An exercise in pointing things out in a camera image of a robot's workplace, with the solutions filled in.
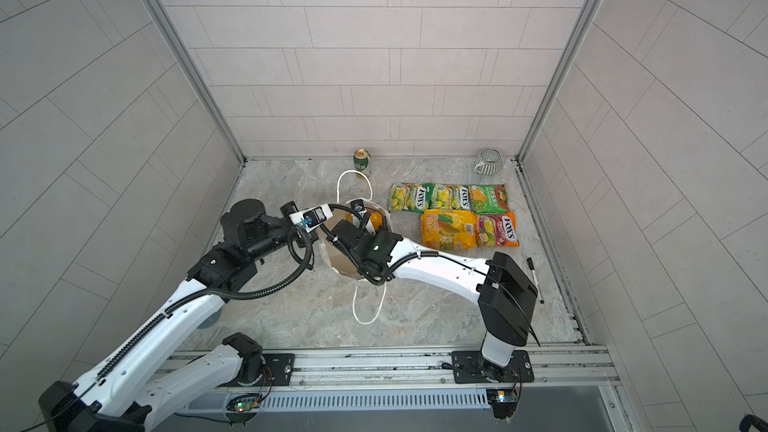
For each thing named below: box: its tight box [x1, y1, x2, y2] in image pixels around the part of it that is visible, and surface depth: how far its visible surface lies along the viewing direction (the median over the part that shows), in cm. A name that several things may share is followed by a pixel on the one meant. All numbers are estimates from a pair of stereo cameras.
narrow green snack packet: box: [388, 183, 435, 214], surface depth 104 cm
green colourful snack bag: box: [431, 184, 472, 211], surface depth 104 cm
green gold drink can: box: [353, 148, 369, 171], surface depth 107 cm
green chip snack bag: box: [469, 184, 509, 215], surface depth 104 cm
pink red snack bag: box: [475, 212, 520, 247], surface depth 95 cm
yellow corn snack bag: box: [421, 209, 477, 250], surface depth 94 cm
